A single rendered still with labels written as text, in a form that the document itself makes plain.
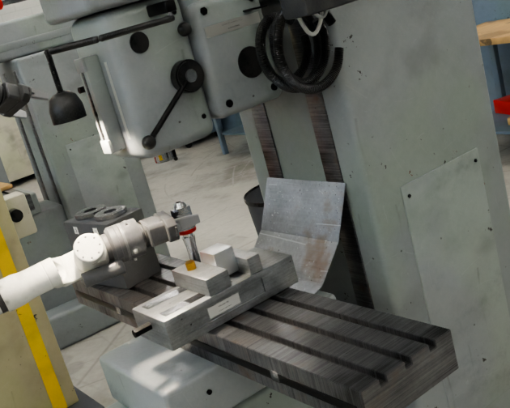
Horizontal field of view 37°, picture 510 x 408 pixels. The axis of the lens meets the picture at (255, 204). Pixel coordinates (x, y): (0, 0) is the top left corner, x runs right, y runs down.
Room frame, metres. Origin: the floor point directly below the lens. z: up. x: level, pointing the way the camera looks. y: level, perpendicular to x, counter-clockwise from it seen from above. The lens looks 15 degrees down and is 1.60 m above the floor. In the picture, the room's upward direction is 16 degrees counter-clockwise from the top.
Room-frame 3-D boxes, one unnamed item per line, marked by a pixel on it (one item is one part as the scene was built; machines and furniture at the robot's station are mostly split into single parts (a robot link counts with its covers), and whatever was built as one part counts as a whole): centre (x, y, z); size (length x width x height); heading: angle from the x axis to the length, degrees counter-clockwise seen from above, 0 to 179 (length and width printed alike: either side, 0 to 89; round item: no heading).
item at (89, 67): (1.67, 0.26, 1.44); 0.04 x 0.04 x 0.21; 33
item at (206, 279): (1.61, 0.16, 1.03); 0.15 x 0.06 x 0.04; 32
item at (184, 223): (1.70, 0.16, 1.13); 0.06 x 0.02 x 0.03; 108
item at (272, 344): (1.70, 0.15, 0.90); 1.24 x 0.23 x 0.08; 33
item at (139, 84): (1.73, 0.17, 1.47); 0.21 x 0.19 x 0.32; 33
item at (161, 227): (1.70, 0.26, 1.13); 0.13 x 0.12 x 0.10; 18
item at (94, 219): (2.05, 0.41, 1.04); 0.22 x 0.12 x 0.20; 41
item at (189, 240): (1.73, 0.17, 1.05); 0.03 x 0.03 x 0.11
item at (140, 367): (1.73, 0.17, 0.80); 0.50 x 0.35 x 0.12; 123
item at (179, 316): (1.62, 0.14, 0.99); 0.35 x 0.15 x 0.11; 122
